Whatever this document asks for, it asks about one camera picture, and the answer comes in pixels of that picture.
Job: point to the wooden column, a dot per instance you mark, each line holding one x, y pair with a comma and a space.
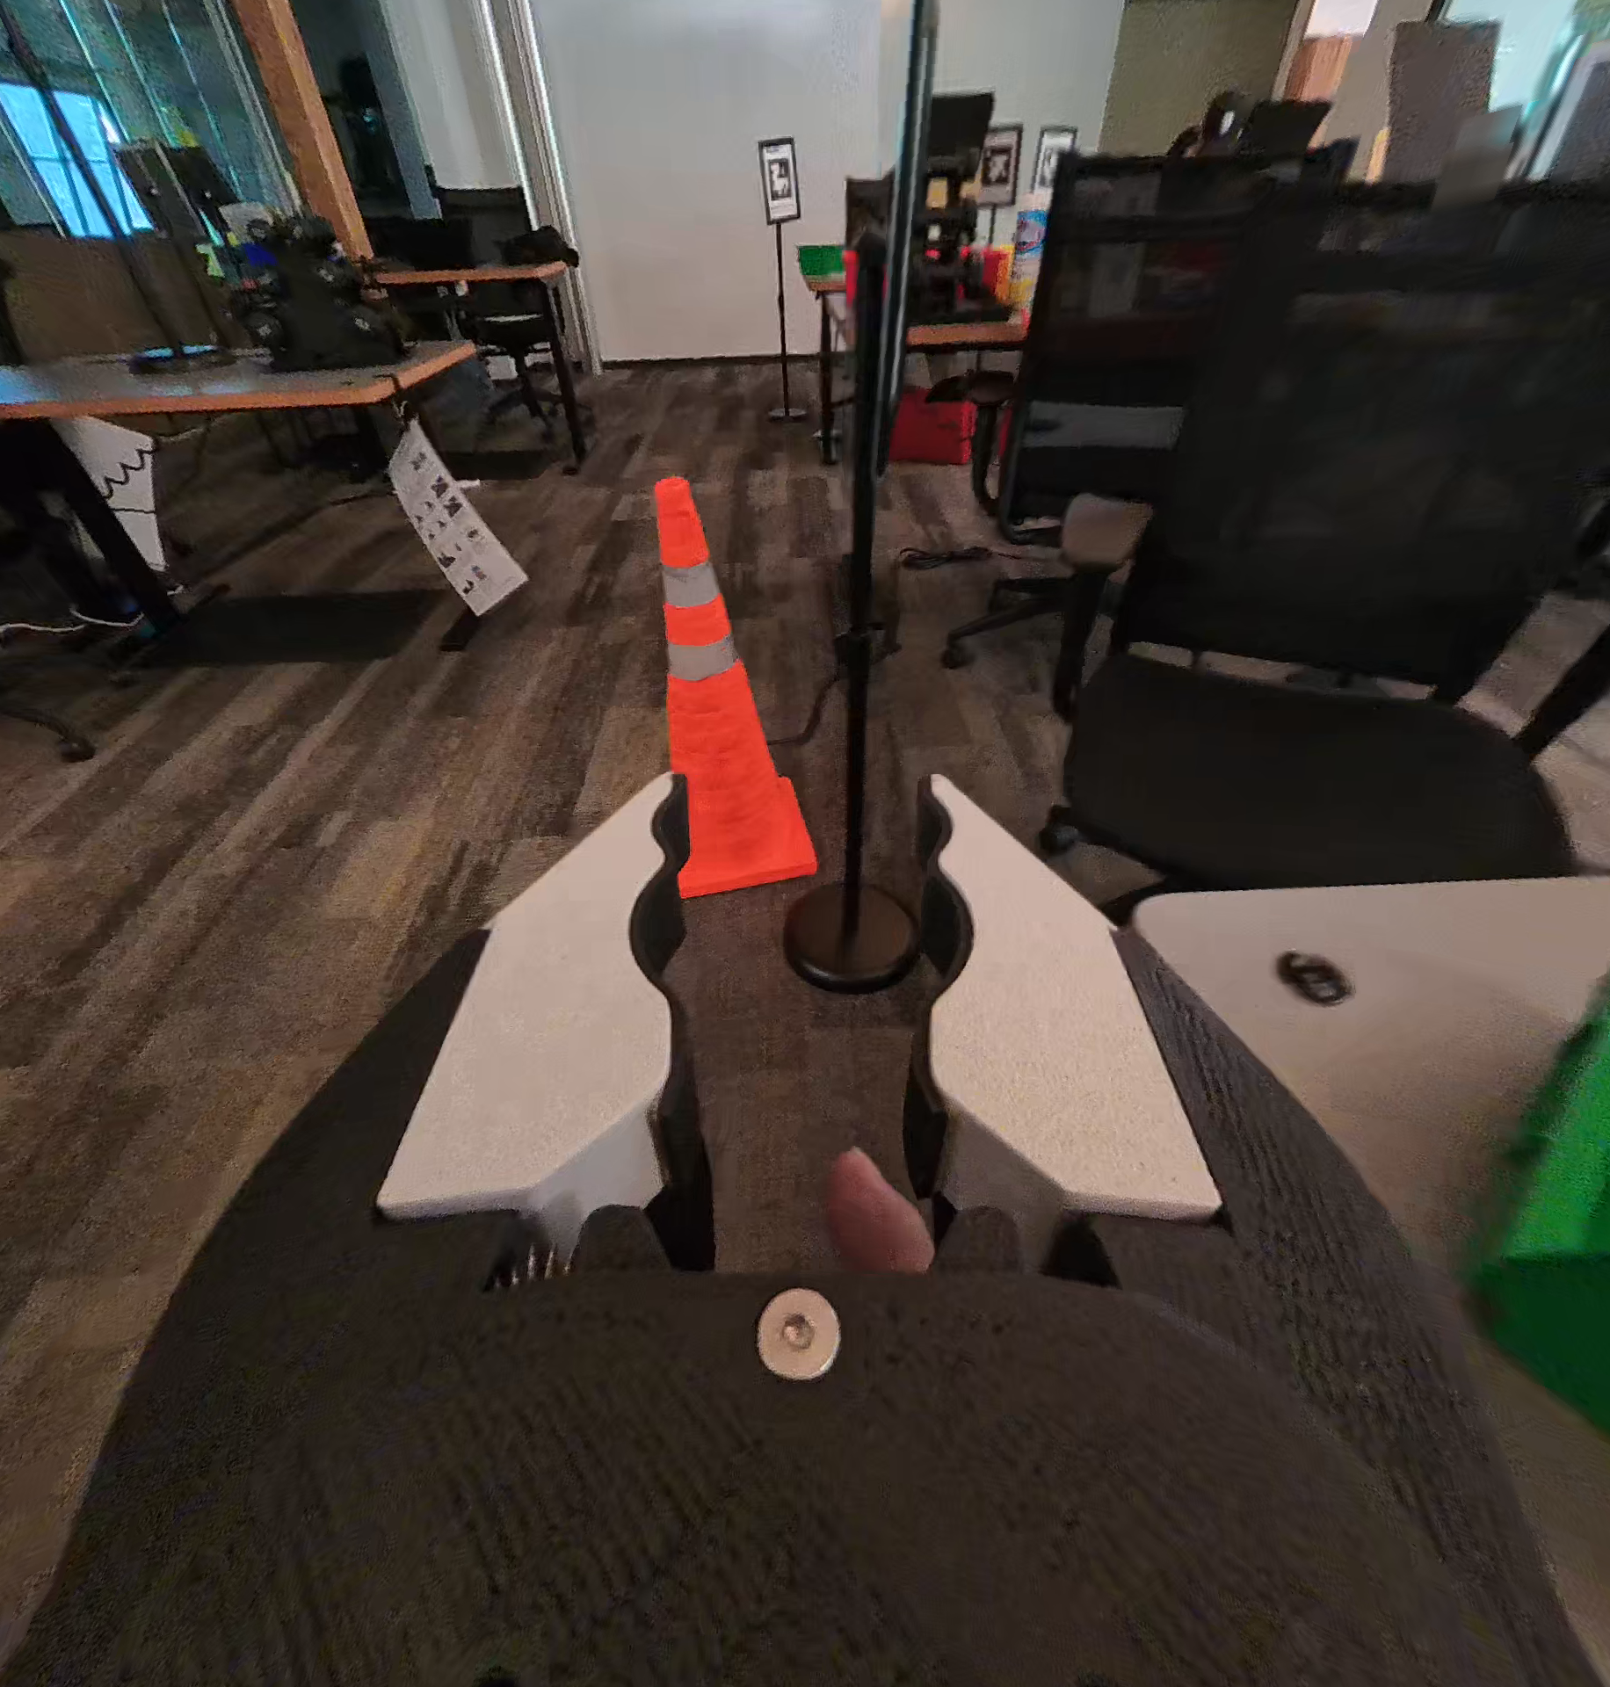
306, 125

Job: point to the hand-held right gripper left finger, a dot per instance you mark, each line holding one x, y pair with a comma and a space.
547, 1041

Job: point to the wooden desk with black legs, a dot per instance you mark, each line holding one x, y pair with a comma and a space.
489, 274

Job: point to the black monitor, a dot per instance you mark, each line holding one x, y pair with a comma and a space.
179, 237

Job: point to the hanging printed paper sheet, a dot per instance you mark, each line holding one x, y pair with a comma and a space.
456, 528

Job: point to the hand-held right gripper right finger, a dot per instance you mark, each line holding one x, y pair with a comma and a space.
1061, 1055

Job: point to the white paper on desk leg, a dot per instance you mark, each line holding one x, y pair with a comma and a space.
112, 479

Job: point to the framed tag sign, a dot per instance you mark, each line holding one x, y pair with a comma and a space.
1055, 158
999, 163

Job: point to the long wooden desk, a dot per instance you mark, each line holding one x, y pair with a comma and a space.
160, 385

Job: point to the black sign stand with tag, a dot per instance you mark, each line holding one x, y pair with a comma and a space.
780, 185

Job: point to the green plastic bin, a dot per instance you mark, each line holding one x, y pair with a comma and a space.
1583, 1225

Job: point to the black stool chair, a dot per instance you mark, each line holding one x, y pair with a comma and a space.
520, 329

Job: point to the black mesh office chair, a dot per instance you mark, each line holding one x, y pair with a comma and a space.
1358, 528
1134, 290

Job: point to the red box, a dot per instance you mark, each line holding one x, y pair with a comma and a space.
933, 433

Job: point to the wooden desk with clutter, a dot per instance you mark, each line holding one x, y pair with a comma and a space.
963, 331

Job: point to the black round-base pole stand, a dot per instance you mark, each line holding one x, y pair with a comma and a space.
853, 938

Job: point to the black equipment pile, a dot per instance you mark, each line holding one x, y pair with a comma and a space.
310, 309

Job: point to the orange traffic cone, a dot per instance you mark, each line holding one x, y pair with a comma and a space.
720, 776

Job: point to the person's right hand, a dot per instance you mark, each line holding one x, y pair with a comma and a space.
873, 1215

